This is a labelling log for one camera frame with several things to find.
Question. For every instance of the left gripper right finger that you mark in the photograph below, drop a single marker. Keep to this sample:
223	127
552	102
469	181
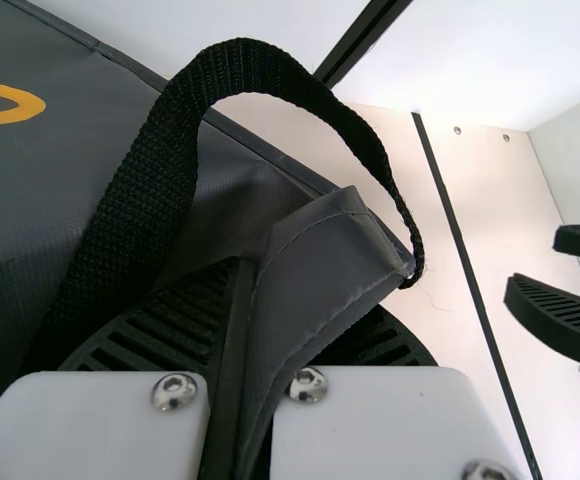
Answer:
380	425

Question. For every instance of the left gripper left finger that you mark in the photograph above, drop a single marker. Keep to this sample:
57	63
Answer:
95	425

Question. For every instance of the black strip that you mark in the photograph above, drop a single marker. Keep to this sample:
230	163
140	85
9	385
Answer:
470	280

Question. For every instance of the black post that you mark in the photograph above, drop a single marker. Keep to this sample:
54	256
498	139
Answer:
355	45

